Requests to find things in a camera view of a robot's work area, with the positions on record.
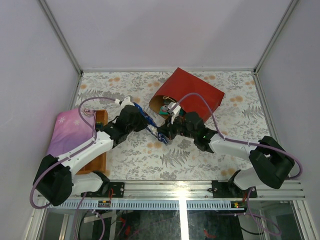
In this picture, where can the red paper bag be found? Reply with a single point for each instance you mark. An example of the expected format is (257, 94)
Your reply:
(195, 94)

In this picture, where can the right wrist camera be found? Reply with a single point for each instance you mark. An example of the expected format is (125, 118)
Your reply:
(174, 108)

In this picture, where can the white slotted cable duct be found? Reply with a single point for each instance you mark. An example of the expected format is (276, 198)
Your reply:
(125, 204)

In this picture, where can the pink folded cloth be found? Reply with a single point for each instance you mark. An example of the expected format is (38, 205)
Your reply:
(72, 128)

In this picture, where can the aluminium front rail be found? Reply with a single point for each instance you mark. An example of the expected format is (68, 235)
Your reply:
(290, 190)

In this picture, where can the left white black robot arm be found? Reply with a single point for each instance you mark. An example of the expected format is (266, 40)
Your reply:
(57, 178)

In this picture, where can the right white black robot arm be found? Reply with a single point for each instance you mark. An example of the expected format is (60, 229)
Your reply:
(270, 163)

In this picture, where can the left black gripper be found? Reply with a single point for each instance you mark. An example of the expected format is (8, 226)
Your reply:
(139, 117)

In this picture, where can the blue chips bag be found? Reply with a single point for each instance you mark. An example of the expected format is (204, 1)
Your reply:
(152, 127)

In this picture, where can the wooden organizer tray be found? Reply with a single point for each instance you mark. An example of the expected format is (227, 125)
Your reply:
(100, 161)

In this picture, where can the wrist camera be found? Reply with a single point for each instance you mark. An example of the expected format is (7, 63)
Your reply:
(127, 101)
(174, 108)

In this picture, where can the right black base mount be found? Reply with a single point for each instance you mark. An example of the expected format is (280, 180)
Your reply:
(226, 190)

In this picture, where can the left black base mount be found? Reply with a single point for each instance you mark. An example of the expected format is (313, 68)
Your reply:
(110, 190)

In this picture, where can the green Fox's candy bag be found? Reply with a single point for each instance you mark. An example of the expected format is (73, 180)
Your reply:
(164, 111)

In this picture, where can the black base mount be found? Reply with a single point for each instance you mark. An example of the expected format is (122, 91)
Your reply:
(226, 190)
(110, 190)

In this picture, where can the floral table mat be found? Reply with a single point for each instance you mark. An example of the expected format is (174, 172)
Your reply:
(142, 157)

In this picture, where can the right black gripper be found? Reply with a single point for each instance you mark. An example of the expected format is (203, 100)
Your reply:
(168, 127)

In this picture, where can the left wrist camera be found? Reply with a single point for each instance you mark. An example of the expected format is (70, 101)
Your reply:
(127, 101)

